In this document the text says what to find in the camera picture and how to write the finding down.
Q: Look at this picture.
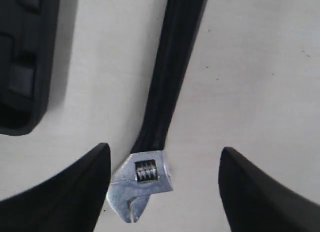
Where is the black tool case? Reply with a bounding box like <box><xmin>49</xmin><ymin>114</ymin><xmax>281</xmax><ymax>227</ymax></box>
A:
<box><xmin>0</xmin><ymin>0</ymin><xmax>60</xmax><ymax>136</ymax></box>

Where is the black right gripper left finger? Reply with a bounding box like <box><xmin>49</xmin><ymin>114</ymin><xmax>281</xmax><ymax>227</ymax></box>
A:
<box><xmin>0</xmin><ymin>143</ymin><xmax>111</xmax><ymax>231</ymax></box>

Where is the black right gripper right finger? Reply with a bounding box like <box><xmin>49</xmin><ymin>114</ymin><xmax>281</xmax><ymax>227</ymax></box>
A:
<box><xmin>218</xmin><ymin>147</ymin><xmax>320</xmax><ymax>231</ymax></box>

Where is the adjustable wrench black handle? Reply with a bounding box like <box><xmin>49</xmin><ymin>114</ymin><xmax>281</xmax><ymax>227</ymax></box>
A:
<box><xmin>106</xmin><ymin>0</ymin><xmax>207</xmax><ymax>223</ymax></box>

